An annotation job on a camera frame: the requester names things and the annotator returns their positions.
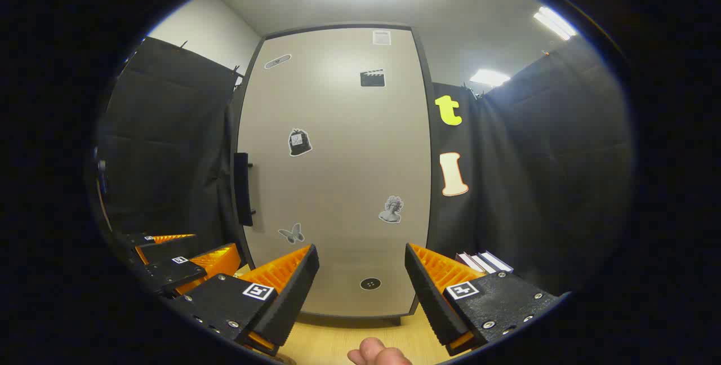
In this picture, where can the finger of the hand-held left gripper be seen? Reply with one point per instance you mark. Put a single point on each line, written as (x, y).
(169, 248)
(163, 275)

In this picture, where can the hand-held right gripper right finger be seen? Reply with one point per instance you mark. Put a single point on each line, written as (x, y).
(428, 297)

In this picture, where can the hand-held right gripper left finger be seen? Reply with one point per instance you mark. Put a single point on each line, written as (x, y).
(296, 297)

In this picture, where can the grey cabinet door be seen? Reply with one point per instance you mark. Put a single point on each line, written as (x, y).
(338, 156)

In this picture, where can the black backdrop cloth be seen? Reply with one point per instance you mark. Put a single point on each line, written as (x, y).
(163, 139)
(535, 173)

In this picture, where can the ceiling light panel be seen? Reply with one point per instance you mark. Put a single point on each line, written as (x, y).
(555, 22)

